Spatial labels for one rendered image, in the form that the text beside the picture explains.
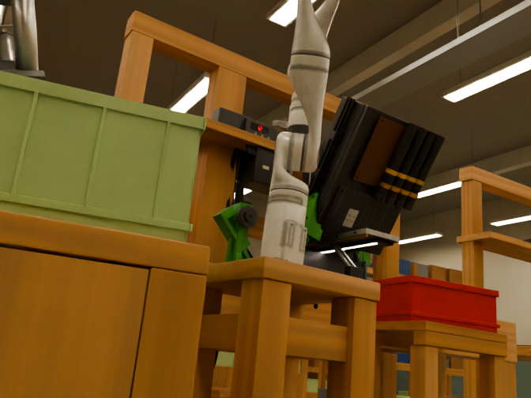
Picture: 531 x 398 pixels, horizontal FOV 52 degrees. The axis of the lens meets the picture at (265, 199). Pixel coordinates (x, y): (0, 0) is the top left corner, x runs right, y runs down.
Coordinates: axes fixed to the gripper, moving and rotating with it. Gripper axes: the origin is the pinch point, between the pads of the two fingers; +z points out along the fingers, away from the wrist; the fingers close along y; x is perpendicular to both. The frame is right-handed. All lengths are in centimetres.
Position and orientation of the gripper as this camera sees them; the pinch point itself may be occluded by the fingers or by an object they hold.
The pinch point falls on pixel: (297, 178)
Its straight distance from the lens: 145.9
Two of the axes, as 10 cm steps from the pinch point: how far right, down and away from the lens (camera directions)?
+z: -1.0, 9.7, -2.4
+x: -8.2, 0.6, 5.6
